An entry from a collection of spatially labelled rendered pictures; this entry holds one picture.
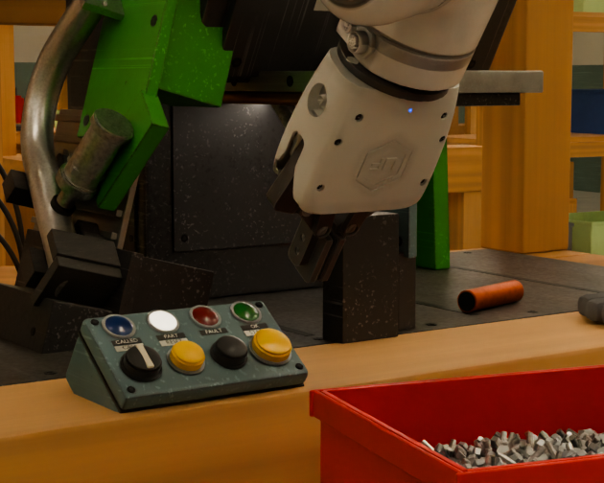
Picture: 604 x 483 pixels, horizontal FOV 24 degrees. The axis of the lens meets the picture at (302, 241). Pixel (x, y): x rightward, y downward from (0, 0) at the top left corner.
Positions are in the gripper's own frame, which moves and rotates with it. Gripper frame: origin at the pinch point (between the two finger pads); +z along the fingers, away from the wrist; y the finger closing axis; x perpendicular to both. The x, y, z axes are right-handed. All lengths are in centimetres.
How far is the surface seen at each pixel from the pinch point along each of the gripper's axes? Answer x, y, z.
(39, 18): 70, 12, 27
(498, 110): 61, 79, 34
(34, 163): 33.5, -4.2, 18.6
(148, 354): 0.1, -10.4, 8.8
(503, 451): -17.5, 6.0, 3.0
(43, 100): 39.2, -1.9, 15.8
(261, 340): 0.1, -1.2, 8.9
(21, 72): 835, 400, 564
